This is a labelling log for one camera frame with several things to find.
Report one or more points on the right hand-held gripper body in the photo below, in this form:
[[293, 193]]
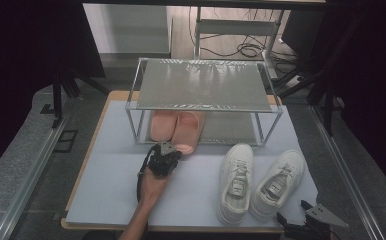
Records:
[[321, 216]]

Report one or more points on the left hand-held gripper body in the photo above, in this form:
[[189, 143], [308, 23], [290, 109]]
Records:
[[163, 160]]

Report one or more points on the pink foam slipper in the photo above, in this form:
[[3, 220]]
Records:
[[189, 130], [161, 125]]

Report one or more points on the two-tier metal shoe rack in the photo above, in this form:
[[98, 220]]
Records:
[[201, 83]]

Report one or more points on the person's left hand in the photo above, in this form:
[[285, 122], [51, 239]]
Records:
[[152, 188]]

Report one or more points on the white table mat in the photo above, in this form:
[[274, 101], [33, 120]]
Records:
[[197, 186]]

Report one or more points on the white lace-up sneaker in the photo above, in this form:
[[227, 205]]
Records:
[[291, 163], [237, 156]]

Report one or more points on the black tripod stand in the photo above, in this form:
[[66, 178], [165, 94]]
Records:
[[327, 100], [58, 96]]

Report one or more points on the white cabinet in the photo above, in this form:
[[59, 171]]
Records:
[[127, 26]]

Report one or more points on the aluminium floor rail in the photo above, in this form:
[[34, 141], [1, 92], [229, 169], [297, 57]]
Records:
[[347, 173], [31, 180]]

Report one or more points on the black floor bracket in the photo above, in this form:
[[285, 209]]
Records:
[[66, 141]]

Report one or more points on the grey metal stand frame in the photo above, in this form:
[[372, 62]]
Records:
[[234, 27]]

